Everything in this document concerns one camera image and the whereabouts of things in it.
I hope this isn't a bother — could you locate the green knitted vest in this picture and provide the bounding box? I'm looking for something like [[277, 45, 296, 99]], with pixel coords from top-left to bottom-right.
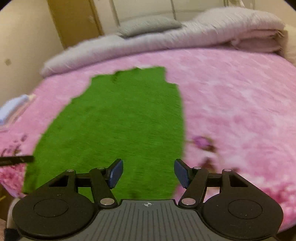
[[23, 67, 185, 199]]

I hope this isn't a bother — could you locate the folded light blue cloth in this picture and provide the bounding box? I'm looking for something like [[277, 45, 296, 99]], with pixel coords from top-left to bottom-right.
[[1, 94, 30, 126]]

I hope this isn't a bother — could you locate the folded pale pink cloth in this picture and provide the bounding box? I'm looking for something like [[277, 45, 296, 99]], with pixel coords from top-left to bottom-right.
[[1, 94, 36, 132]]

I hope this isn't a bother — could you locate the pink floral blanket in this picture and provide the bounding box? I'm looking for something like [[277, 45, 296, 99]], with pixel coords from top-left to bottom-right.
[[1, 48, 295, 230]]

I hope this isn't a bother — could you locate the brown wooden door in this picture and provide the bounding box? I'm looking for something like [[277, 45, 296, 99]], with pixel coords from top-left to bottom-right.
[[47, 0, 104, 49]]

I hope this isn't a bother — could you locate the grey folded quilt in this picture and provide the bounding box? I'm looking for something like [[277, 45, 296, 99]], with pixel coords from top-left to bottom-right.
[[40, 7, 285, 77]]

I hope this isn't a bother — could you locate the white wardrobe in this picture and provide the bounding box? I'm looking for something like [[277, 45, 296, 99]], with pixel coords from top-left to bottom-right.
[[88, 1, 255, 34]]

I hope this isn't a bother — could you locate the grey pillow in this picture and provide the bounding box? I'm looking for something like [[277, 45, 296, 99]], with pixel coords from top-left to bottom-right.
[[118, 16, 182, 38]]

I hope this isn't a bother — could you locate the beige bed frame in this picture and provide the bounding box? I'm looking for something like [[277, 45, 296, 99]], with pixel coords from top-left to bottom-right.
[[278, 25, 296, 66]]

